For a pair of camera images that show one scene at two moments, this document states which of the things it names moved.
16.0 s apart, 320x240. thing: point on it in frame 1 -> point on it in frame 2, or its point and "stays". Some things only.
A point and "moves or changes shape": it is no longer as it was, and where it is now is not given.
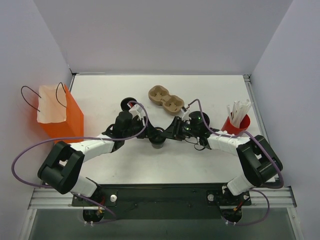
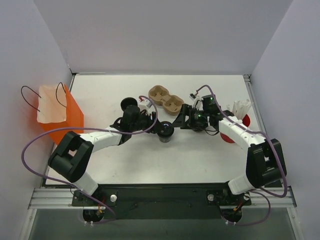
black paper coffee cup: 157,143 moves or changes shape
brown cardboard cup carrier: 159,95 stays
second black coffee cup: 124,102 stays
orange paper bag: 58,114 stays
